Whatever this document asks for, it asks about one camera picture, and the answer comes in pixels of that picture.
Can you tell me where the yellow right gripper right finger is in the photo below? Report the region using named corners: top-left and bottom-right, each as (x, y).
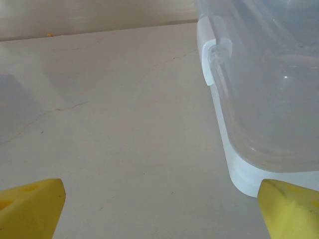
top-left (256, 178), bottom-right (319, 239)

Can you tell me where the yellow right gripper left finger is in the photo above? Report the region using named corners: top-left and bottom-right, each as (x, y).
top-left (0, 178), bottom-right (67, 239)

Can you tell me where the clear plastic tool box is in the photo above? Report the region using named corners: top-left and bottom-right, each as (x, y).
top-left (196, 0), bottom-right (319, 199)

